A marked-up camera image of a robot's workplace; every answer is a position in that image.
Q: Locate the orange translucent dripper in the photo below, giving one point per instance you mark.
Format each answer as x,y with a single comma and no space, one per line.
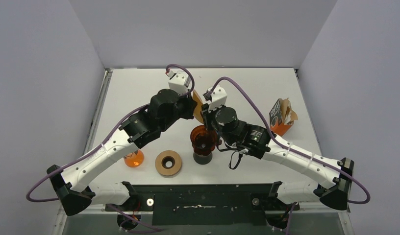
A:
134,159

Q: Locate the brown paper coffee filter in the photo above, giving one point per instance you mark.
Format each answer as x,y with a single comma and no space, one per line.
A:
197,111

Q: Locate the amber plastic coffee dripper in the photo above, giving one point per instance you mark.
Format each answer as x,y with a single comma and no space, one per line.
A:
203,140

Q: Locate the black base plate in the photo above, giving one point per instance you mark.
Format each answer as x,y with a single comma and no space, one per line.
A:
227,204

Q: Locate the orange coffee filter box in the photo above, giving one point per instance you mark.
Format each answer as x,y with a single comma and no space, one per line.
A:
282,117

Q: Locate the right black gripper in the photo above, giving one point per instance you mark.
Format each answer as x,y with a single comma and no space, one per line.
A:
207,114

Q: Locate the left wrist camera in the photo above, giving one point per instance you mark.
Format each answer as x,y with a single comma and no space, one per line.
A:
178,81

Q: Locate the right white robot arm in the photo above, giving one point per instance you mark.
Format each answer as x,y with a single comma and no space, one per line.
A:
329,180

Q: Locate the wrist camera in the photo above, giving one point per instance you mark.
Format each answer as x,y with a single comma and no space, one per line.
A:
217,98
178,81

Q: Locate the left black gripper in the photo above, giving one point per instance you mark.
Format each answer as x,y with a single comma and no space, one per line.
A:
188,105

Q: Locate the round wooden ring stand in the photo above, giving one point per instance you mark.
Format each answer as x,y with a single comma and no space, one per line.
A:
168,163

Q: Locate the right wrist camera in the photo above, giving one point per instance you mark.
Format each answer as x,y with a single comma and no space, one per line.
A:
217,98

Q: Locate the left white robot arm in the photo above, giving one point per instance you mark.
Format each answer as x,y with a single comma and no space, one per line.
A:
73,183

